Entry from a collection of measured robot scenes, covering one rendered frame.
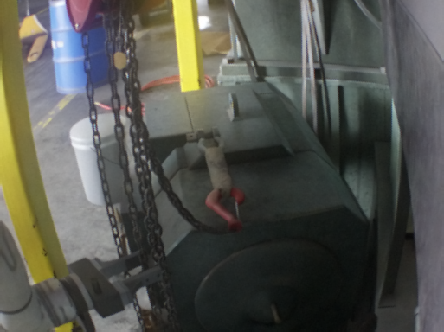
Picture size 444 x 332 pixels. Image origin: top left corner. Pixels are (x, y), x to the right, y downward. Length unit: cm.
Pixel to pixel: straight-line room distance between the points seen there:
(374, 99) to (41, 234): 118
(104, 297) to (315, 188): 53
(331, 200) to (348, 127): 82
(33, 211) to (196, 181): 43
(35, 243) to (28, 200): 13
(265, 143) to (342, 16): 71
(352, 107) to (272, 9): 43
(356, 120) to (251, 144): 71
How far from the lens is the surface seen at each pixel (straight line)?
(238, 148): 132
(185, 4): 282
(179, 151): 141
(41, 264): 149
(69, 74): 459
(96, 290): 94
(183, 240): 113
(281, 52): 194
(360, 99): 194
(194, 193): 123
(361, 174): 206
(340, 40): 191
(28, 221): 142
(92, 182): 287
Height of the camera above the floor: 146
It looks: 27 degrees down
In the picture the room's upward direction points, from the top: 6 degrees counter-clockwise
